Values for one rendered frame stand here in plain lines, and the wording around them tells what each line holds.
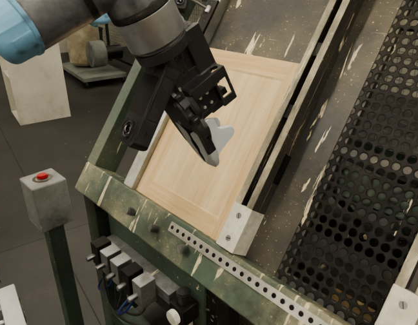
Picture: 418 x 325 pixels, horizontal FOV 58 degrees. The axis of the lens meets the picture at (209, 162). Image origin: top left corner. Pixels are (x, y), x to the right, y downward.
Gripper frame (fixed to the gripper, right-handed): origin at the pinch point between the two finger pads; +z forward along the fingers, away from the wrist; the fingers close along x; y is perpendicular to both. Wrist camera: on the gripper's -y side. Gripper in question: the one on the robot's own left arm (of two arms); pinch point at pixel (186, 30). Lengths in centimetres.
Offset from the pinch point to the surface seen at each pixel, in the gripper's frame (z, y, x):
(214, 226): 10, -17, 63
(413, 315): 4, -70, 76
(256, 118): 10.0, -25.7, 30.0
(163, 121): 8.2, 10.7, 28.8
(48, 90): 130, 332, -83
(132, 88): 7.7, 30.6, 13.4
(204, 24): 7.0, -1.0, -6.3
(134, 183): 8, 19, 51
